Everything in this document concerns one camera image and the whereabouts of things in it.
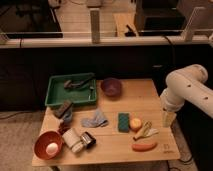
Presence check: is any dark tool in tray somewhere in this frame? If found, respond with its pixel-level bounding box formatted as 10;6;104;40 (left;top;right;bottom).
64;76;93;89

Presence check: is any orange yellow apple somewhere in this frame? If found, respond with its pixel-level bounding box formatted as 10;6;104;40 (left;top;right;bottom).
130;118;142;131

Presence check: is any white cup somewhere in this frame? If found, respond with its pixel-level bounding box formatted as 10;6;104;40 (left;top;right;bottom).
62;128;84;153

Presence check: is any purple bowl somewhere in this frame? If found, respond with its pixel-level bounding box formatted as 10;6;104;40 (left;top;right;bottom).
101;78;122;97

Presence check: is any black silver can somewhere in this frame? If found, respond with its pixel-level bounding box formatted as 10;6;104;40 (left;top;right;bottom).
81;132;96;149

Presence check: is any white egg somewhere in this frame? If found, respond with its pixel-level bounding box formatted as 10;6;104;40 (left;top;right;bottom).
46;143;58;155

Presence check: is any red bowl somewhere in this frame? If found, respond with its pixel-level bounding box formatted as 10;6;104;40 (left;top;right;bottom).
34;131;63;160

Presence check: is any orange carrot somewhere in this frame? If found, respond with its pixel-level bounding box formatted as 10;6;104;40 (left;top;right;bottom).
132;142;158;152

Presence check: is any black cable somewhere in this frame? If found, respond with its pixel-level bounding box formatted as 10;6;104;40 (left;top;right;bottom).
162;35;178;73

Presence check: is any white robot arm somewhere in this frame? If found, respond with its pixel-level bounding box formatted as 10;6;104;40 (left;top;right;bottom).
160;64;213;127

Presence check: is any green plastic tray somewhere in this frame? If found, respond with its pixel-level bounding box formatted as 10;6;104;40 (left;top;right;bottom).
45;73;97;108

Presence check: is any blue crumpled cloth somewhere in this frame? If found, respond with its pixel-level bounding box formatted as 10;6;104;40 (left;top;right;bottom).
81;108;109;128

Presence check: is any green sponge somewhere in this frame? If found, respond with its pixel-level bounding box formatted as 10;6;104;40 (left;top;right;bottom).
118;113;129;133

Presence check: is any yellow banana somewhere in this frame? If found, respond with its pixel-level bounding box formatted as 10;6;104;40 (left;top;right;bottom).
133;121;158;141

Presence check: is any grey brush block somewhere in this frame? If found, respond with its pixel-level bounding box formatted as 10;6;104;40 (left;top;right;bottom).
54;100;72;118

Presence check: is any dark red small object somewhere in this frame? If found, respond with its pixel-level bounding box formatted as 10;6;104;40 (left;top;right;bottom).
58;123;70;135

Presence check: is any blue small object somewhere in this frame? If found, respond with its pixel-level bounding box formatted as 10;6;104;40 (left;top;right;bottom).
62;111;73;125

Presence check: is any white angled bracket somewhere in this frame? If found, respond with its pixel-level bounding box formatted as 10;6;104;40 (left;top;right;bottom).
181;6;206;41

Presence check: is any black box on shelf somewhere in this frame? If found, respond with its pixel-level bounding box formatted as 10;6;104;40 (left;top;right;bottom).
134;0;185;30

